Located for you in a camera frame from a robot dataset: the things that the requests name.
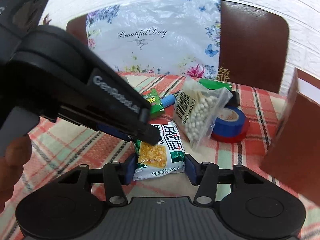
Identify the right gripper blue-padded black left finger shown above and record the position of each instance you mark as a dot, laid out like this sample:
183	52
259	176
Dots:
115	175

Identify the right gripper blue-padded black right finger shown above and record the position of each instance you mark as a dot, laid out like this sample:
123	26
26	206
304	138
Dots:
205	175

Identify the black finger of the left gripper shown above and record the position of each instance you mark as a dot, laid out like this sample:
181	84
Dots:
151	135

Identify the yellow green snack packet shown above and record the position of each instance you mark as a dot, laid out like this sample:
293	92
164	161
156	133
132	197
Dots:
167	156

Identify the blue cylindrical battery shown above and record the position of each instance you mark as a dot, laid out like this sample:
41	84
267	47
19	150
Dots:
169	100

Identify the red electrical tape roll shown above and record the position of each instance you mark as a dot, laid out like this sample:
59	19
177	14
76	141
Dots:
235	138

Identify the cotton swab plastic bag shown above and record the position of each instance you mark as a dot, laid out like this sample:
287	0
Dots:
196	109

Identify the blue electrical tape roll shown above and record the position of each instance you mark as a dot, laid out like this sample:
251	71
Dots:
229	121

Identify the green rectangular box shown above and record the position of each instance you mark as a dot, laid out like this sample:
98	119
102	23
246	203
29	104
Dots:
213	84

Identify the black small object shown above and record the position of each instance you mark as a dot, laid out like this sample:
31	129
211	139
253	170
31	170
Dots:
234	100

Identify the person's left hand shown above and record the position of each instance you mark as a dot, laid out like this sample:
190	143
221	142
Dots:
17	154

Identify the plaid tablecloth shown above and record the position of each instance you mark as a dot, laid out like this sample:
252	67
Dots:
61	146

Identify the brown cardboard box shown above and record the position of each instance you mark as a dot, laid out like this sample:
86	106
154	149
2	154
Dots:
293	156

